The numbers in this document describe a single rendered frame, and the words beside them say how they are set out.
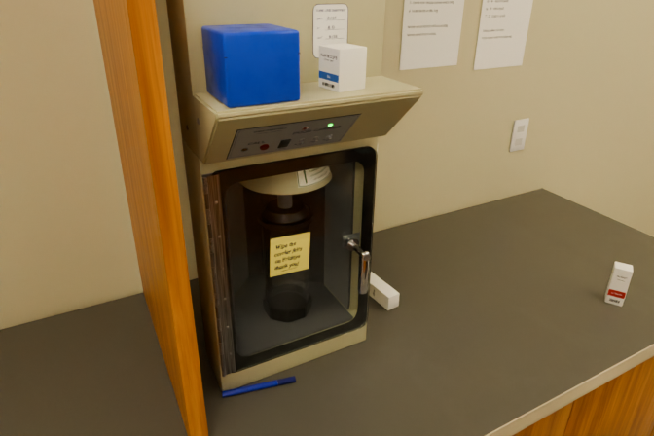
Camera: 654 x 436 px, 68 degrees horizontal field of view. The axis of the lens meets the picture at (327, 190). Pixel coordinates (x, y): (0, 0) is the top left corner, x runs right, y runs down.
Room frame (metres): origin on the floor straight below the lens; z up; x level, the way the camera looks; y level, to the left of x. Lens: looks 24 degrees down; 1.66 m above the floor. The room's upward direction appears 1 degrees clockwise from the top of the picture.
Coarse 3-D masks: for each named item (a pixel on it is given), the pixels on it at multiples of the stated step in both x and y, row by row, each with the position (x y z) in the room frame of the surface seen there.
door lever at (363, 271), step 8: (352, 240) 0.79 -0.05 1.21; (352, 248) 0.78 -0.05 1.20; (360, 248) 0.77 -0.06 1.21; (360, 256) 0.75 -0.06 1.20; (368, 256) 0.75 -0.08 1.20; (360, 264) 0.75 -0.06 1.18; (368, 264) 0.75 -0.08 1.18; (360, 272) 0.75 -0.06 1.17; (368, 272) 0.75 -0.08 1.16; (360, 280) 0.75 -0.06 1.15; (360, 288) 0.75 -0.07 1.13
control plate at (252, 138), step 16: (256, 128) 0.62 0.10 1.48; (272, 128) 0.64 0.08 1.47; (288, 128) 0.66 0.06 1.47; (320, 128) 0.69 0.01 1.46; (336, 128) 0.71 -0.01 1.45; (240, 144) 0.64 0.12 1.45; (256, 144) 0.66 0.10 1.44; (272, 144) 0.68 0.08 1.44; (288, 144) 0.69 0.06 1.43; (304, 144) 0.71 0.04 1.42
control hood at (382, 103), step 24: (312, 96) 0.66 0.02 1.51; (336, 96) 0.67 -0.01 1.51; (360, 96) 0.68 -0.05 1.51; (384, 96) 0.69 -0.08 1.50; (408, 96) 0.71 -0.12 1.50; (216, 120) 0.58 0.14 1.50; (240, 120) 0.59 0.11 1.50; (264, 120) 0.61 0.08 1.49; (288, 120) 0.64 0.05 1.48; (360, 120) 0.72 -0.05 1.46; (384, 120) 0.75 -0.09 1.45; (216, 144) 0.62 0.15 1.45
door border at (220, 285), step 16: (208, 176) 0.67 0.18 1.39; (208, 192) 0.67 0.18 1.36; (208, 208) 0.66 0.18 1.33; (224, 240) 0.68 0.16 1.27; (224, 256) 0.68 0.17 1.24; (224, 272) 0.67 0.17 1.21; (224, 288) 0.67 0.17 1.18; (224, 304) 0.67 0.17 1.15; (224, 320) 0.67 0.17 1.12; (224, 336) 0.67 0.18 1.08; (224, 352) 0.67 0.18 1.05
